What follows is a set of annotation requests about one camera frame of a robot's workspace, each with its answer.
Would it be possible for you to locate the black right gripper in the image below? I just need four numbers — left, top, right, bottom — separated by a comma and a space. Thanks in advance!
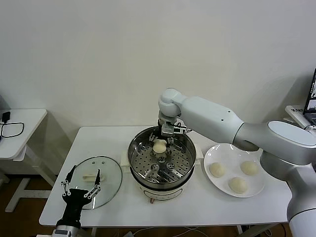
149, 117, 175, 149

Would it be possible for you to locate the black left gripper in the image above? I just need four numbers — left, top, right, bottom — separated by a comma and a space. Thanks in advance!
58, 165, 102, 227

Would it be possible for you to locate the white steamed baozi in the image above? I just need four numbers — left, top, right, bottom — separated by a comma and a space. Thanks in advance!
209, 162, 226, 178
228, 176, 248, 195
240, 160, 259, 176
152, 139, 166, 154

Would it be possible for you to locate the round glass pot lid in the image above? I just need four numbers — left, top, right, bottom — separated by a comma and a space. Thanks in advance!
70, 155, 123, 217

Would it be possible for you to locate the stainless steel steamer basket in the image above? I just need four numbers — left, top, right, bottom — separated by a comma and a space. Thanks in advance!
127, 125, 198, 185

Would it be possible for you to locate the steel steamer pot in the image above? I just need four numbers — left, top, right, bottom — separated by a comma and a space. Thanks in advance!
120, 148, 204, 204

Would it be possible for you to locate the white side table with adapter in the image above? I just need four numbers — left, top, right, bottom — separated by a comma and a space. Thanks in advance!
0, 108, 57, 213

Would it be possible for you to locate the large white plate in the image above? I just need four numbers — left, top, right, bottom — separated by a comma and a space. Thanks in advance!
203, 143, 267, 198

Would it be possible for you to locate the white side table with laptop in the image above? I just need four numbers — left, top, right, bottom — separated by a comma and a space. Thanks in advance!
285, 105, 316, 129

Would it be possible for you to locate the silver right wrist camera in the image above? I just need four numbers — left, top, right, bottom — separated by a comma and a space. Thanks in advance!
160, 122, 192, 138

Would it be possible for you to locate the black looped cable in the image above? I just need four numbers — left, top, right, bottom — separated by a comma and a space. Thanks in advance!
0, 121, 25, 139

